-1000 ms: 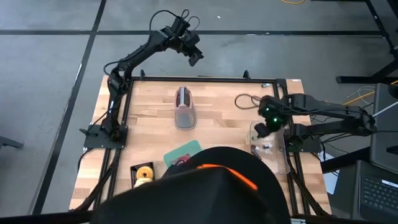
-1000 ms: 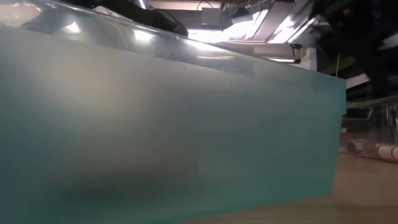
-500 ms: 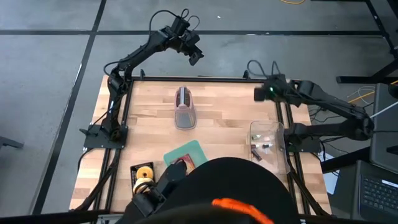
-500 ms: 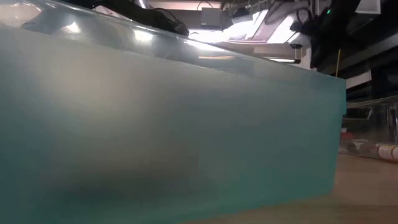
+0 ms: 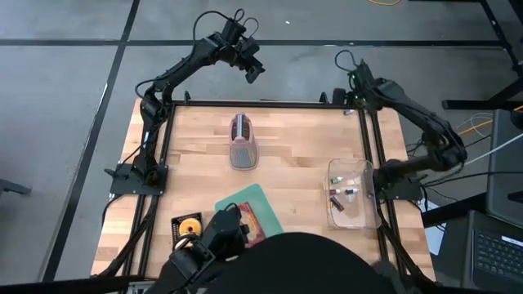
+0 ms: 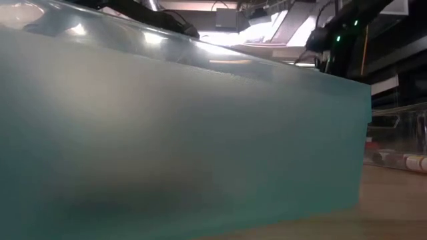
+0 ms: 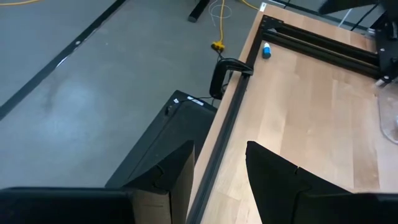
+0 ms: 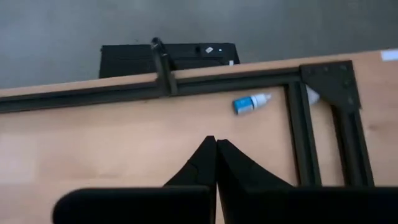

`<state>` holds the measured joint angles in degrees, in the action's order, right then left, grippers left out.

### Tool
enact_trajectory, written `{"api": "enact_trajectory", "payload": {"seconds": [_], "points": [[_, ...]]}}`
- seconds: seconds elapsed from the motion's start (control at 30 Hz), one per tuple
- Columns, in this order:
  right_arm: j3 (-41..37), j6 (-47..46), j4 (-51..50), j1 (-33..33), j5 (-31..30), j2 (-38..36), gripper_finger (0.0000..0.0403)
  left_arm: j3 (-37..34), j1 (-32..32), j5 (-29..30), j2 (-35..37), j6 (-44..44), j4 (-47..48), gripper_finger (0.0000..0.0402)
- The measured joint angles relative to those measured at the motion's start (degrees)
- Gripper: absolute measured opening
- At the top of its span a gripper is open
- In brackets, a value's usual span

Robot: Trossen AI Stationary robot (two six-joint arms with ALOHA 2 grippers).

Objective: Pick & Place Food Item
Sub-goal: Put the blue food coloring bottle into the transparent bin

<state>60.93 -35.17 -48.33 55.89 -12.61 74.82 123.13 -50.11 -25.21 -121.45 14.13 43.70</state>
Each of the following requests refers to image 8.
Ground white table label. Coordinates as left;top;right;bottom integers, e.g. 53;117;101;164
380;49;398;62

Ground blue label dropper bottle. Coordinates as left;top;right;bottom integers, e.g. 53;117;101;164
232;92;272;116

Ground black box with sticker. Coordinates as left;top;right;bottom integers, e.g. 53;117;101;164
98;42;241;80

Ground black aluminium table frame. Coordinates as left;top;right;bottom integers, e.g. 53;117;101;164
0;60;376;188

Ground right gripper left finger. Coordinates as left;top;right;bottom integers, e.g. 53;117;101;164
52;135;218;224

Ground black upright frame post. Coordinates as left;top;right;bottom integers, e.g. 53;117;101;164
150;36;179;97

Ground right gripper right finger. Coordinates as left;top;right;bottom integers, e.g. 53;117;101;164
216;139;398;224

